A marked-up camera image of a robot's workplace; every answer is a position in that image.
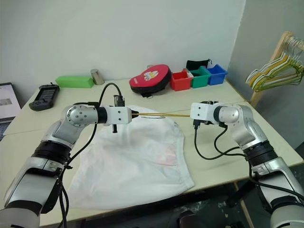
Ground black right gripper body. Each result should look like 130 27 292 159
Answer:
200 99 221 106

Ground thin yellow hanger rod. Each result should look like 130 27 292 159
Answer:
134 112 191 119

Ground green plastic bin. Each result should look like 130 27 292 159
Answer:
190 66 212 89

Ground blue plastic bin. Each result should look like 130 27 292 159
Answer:
206 64 228 86

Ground red plastic bin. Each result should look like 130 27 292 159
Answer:
170 68 194 92

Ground red round zip bag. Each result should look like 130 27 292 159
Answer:
129 63 172 98

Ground white t-shirt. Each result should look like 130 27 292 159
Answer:
67 105 195 210

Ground metal cylinder can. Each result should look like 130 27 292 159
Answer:
90 68 105 86

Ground green rectangular box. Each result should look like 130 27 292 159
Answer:
56 75 94 89

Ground hangers on wooden rack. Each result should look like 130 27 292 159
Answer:
250 30 304 108

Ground black handheld controller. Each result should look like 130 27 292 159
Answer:
28 83 60 111

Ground wooden table leg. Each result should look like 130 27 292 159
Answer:
233 182 254 228

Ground dark rounded shape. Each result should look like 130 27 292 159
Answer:
179 210 198 228

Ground open laptop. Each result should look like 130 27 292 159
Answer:
0 82 22 141

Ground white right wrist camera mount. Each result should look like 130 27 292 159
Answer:
190 102 216 124

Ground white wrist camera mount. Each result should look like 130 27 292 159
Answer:
104 106 132 125
190 102 216 124

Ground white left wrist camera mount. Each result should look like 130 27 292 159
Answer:
104 106 132 125

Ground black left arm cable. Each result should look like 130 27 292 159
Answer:
57 83 126 228

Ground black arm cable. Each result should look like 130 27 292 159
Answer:
57 83 126 228
193 120 304 202

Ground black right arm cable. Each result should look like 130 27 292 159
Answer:
193 120 304 202

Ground black drawstring pouch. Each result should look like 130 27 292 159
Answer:
185 58 212 71

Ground white wire hanger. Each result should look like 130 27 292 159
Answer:
245 56 304 84

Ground green wire hanger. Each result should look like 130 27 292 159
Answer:
255 66 304 93

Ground yellow wire hanger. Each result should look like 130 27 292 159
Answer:
249 53 304 90

